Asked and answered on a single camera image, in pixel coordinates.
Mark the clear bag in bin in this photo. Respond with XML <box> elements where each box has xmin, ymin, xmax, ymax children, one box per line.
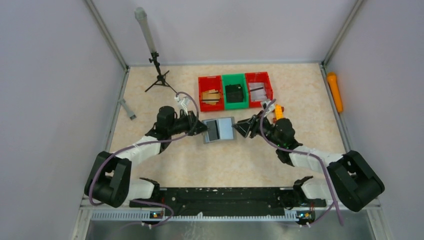
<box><xmin>249</xmin><ymin>92</ymin><xmax>267</xmax><ymax>102</ymax></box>

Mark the left red bin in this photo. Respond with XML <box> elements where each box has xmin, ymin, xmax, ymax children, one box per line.
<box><xmin>198</xmin><ymin>75</ymin><xmax>225</xmax><ymax>112</ymax></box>

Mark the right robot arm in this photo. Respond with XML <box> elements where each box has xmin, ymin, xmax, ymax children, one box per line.
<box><xmin>232</xmin><ymin>114</ymin><xmax>386</xmax><ymax>212</ymax></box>

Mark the red bin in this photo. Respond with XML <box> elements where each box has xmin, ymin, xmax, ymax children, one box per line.
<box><xmin>198</xmin><ymin>75</ymin><xmax>225</xmax><ymax>112</ymax></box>
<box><xmin>244</xmin><ymin>71</ymin><xmax>274</xmax><ymax>109</ymax></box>

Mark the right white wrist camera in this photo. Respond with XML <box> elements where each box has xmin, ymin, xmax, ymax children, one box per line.
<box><xmin>260</xmin><ymin>99</ymin><xmax>275</xmax><ymax>116</ymax></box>

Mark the small grey bracket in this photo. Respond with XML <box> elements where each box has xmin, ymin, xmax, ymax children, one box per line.
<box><xmin>118</xmin><ymin>98</ymin><xmax>137</xmax><ymax>121</ymax></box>

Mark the white credit card black stripe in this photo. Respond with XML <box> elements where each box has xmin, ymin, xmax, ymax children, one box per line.
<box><xmin>248</xmin><ymin>82</ymin><xmax>266</xmax><ymax>95</ymax></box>

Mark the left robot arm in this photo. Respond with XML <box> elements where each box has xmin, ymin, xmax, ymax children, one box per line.
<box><xmin>84</xmin><ymin>106</ymin><xmax>208</xmax><ymax>208</ymax></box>

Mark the grey card holder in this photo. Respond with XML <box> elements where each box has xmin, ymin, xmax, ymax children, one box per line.
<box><xmin>202</xmin><ymin>116</ymin><xmax>236</xmax><ymax>144</ymax></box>

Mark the orange flashlight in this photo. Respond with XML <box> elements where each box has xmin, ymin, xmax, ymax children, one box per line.
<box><xmin>326</xmin><ymin>72</ymin><xmax>344</xmax><ymax>113</ymax></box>

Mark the green bin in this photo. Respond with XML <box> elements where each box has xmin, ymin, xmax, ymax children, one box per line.
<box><xmin>221</xmin><ymin>73</ymin><xmax>248</xmax><ymax>111</ymax></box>

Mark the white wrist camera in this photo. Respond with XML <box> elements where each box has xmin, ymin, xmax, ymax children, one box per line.
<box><xmin>174</xmin><ymin>95</ymin><xmax>191</xmax><ymax>115</ymax></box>
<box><xmin>260</xmin><ymin>99</ymin><xmax>275</xmax><ymax>116</ymax></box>

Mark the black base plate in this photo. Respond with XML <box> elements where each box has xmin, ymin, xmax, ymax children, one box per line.
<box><xmin>129</xmin><ymin>187</ymin><xmax>327</xmax><ymax>217</ymax></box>

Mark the yellow toy brick car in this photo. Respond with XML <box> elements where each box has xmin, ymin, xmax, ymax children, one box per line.
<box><xmin>273</xmin><ymin>104</ymin><xmax>285</xmax><ymax>122</ymax></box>

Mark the right red bin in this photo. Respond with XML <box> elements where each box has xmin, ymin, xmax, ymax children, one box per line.
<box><xmin>244</xmin><ymin>71</ymin><xmax>274</xmax><ymax>109</ymax></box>

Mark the black tripod with grey tube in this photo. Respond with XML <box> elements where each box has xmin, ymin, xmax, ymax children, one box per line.
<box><xmin>134</xmin><ymin>7</ymin><xmax>177</xmax><ymax>93</ymax></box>

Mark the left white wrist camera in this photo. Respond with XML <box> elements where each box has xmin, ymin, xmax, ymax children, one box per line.
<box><xmin>174</xmin><ymin>95</ymin><xmax>191</xmax><ymax>115</ymax></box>

